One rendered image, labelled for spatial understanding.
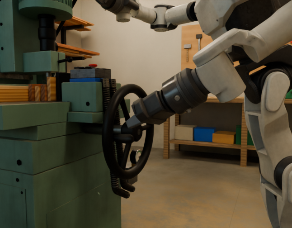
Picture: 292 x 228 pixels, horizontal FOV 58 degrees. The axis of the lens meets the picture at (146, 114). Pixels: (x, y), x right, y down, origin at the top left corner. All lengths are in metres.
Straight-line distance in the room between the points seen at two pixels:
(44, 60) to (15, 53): 0.11
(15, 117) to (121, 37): 4.09
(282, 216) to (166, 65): 3.45
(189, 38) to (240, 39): 3.68
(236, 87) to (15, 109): 0.52
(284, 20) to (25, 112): 0.62
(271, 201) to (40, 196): 0.91
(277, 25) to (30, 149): 0.65
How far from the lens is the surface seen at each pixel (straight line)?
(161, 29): 1.43
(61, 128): 0.82
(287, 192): 1.12
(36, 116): 0.75
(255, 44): 0.59
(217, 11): 0.97
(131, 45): 4.60
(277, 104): 1.04
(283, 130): 1.11
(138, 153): 1.11
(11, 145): 0.82
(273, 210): 1.29
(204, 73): 0.57
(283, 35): 0.61
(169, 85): 0.59
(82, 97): 0.82
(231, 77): 0.58
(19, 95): 0.92
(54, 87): 0.92
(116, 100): 0.71
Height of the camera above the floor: 0.93
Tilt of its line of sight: 5 degrees down
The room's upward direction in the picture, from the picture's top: straight up
